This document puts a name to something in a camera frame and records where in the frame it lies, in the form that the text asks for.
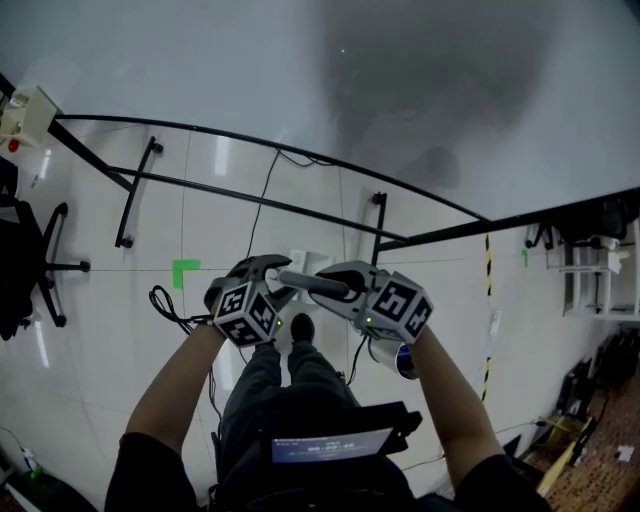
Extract person's right shoe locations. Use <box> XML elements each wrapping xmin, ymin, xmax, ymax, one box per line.
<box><xmin>290</xmin><ymin>312</ymin><xmax>317</xmax><ymax>345</ymax></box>

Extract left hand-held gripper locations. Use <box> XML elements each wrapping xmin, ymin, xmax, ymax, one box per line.
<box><xmin>202</xmin><ymin>253</ymin><xmax>301</xmax><ymax>350</ymax></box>

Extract yellow wooden table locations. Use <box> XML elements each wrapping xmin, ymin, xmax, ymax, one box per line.
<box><xmin>535</xmin><ymin>413</ymin><xmax>599</xmax><ymax>496</ymax></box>

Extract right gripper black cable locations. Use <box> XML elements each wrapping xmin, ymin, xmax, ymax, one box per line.
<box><xmin>346</xmin><ymin>333</ymin><xmax>372</xmax><ymax>386</ymax></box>

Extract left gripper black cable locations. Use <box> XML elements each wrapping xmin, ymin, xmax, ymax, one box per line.
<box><xmin>148</xmin><ymin>284</ymin><xmax>224</xmax><ymax>421</ymax></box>

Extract steel trash bin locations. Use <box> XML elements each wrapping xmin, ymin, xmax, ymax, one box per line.
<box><xmin>368</xmin><ymin>336</ymin><xmax>420</xmax><ymax>382</ymax></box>

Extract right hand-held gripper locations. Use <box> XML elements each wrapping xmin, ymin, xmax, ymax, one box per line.
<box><xmin>307</xmin><ymin>262</ymin><xmax>435</xmax><ymax>346</ymax></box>

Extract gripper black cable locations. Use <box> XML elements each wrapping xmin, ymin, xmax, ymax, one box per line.
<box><xmin>148</xmin><ymin>284</ymin><xmax>224</xmax><ymax>421</ymax></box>
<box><xmin>346</xmin><ymin>333</ymin><xmax>372</xmax><ymax>386</ymax></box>

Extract white box with red button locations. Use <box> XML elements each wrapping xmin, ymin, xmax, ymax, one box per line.
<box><xmin>0</xmin><ymin>84</ymin><xmax>62</xmax><ymax>154</ymax></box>

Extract person's legs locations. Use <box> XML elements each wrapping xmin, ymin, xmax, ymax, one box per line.
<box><xmin>217</xmin><ymin>339</ymin><xmax>361</xmax><ymax>481</ymax></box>

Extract green corner floor tape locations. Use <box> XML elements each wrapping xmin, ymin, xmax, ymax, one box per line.
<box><xmin>171</xmin><ymin>258</ymin><xmax>202</xmax><ymax>290</ymax></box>

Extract person's right forearm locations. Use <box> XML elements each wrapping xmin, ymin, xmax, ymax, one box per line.
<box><xmin>407</xmin><ymin>324</ymin><xmax>504</xmax><ymax>489</ymax></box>

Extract yellow-black hazard floor tape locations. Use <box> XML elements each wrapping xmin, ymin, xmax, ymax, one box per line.
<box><xmin>480</xmin><ymin>232</ymin><xmax>495</xmax><ymax>402</ymax></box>

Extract chest-mounted screen unit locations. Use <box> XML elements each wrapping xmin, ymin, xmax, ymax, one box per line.
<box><xmin>258</xmin><ymin>399</ymin><xmax>425</xmax><ymax>467</ymax></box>

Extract person's left forearm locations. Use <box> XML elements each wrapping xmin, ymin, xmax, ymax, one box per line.
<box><xmin>124</xmin><ymin>322</ymin><xmax>229</xmax><ymax>456</ymax></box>

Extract person's dark shirt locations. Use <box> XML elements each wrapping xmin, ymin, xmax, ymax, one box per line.
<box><xmin>104</xmin><ymin>432</ymin><xmax>554</xmax><ymax>512</ymax></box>

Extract small white folding table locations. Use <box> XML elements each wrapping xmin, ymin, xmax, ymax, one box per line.
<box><xmin>545</xmin><ymin>242</ymin><xmax>632</xmax><ymax>317</ymax></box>

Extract black equipment rack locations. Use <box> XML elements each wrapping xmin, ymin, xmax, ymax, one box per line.
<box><xmin>557</xmin><ymin>329</ymin><xmax>640</xmax><ymax>421</ymax></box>

